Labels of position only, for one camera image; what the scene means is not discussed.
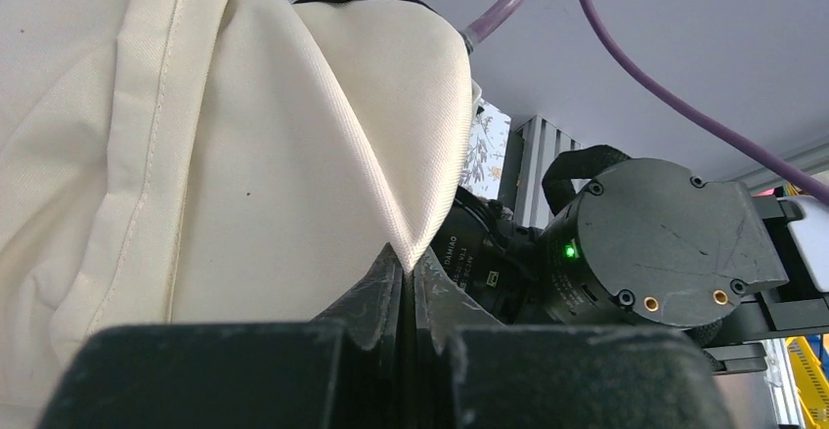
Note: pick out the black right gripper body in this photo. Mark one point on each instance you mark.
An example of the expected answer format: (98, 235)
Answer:
(491, 258)

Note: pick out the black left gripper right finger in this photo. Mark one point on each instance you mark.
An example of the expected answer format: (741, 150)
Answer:
(475, 372)

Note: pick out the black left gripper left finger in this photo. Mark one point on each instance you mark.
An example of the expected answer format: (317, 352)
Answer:
(336, 370)

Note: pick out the cream canvas backpack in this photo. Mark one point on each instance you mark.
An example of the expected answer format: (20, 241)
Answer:
(169, 161)

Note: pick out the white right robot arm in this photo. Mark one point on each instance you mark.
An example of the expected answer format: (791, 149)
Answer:
(633, 243)

